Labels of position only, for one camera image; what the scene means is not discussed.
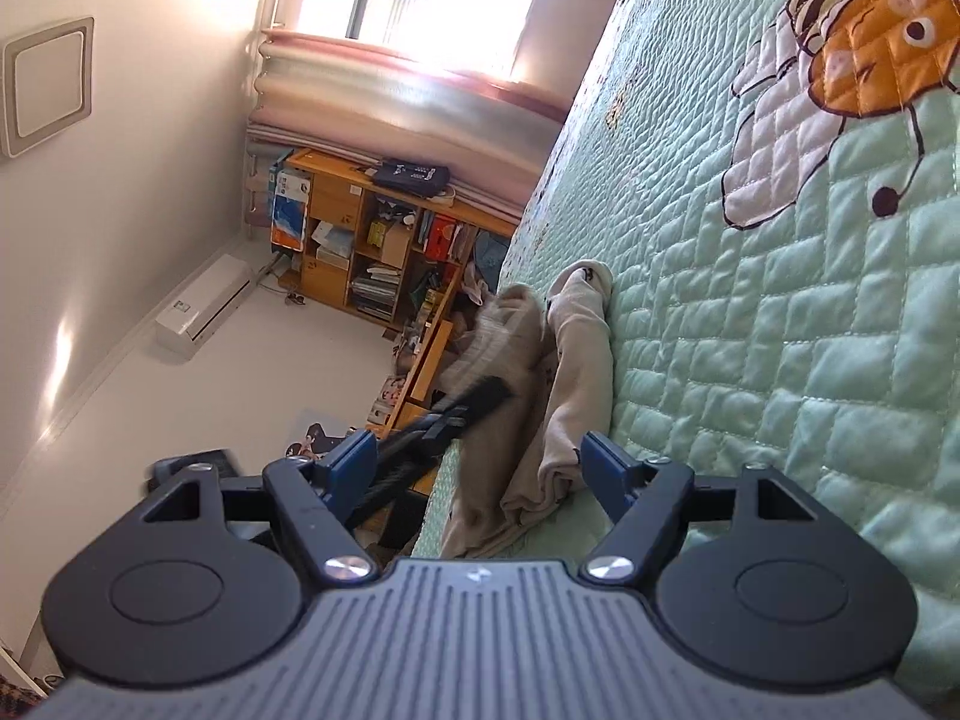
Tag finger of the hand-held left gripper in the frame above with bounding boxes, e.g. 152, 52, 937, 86
343, 377, 518, 535

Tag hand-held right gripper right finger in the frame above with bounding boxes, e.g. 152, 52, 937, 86
577, 431, 818, 584

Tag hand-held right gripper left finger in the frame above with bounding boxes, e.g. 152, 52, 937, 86
142, 427, 378, 586

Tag beige printed pants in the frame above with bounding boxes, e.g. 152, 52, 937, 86
439, 259, 617, 560

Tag wooden desk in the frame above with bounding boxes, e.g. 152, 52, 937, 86
367, 270, 470, 500

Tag blue cloth bag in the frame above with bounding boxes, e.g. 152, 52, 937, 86
472, 231, 512, 293

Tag row of books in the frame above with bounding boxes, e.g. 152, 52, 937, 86
351, 266, 402, 320

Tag white air conditioner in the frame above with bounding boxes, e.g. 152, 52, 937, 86
155, 253, 254, 359

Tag red box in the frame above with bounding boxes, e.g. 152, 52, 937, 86
424, 214, 462, 260

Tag dark hanging bag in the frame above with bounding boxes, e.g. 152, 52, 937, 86
371, 157, 455, 200

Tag wooden bookshelf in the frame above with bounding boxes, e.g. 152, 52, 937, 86
266, 148, 522, 332

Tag blue white box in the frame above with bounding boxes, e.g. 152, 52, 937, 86
268, 169, 312, 254

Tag green quilted bee bedspread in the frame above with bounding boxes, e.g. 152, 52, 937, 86
412, 0, 960, 713

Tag red plaid clothing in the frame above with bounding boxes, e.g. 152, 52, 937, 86
0, 671, 46, 720

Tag white framed panel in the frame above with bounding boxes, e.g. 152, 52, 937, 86
0, 15, 97, 160

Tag window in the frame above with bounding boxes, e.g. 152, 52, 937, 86
289, 0, 556, 83

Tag wall poster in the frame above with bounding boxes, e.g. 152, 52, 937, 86
289, 411, 361, 462

